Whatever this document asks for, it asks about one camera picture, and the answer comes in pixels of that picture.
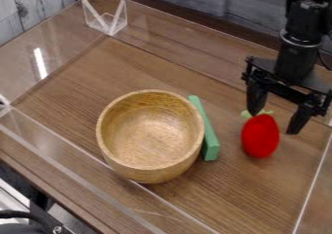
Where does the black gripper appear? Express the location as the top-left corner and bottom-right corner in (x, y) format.
(242, 56), (332, 135)

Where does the red felt strawberry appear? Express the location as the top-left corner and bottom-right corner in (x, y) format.
(242, 114), (280, 158)

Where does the clear acrylic enclosure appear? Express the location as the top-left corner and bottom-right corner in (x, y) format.
(0, 0), (332, 234)

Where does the wooden bowl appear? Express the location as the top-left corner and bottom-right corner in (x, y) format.
(96, 89), (206, 184)

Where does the black metal bracket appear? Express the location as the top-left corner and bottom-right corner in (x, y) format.
(28, 201), (75, 234)

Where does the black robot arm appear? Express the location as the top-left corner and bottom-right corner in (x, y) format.
(243, 0), (332, 134)

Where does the black cable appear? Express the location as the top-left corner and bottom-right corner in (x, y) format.
(0, 210), (32, 220)

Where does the green rectangular block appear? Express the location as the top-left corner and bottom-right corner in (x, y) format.
(188, 95), (220, 161)

